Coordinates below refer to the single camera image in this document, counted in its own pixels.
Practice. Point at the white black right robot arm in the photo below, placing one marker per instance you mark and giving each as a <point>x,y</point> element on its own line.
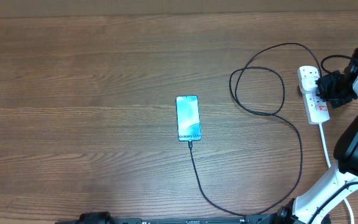
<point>341,179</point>

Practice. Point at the brown cardboard backdrop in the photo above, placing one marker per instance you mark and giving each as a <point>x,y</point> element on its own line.
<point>65,8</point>

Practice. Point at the Galaxy smartphone blue screen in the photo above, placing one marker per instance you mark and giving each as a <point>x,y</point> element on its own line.
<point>188,118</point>

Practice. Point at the white charger plug adapter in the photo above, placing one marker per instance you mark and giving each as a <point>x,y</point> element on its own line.
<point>308,85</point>

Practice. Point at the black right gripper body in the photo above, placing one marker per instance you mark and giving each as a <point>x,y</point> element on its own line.
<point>332,87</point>

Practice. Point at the white power strip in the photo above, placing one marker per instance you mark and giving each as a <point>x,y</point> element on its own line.
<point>316,108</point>

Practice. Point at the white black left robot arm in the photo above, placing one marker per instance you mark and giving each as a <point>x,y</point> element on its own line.
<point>96,218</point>

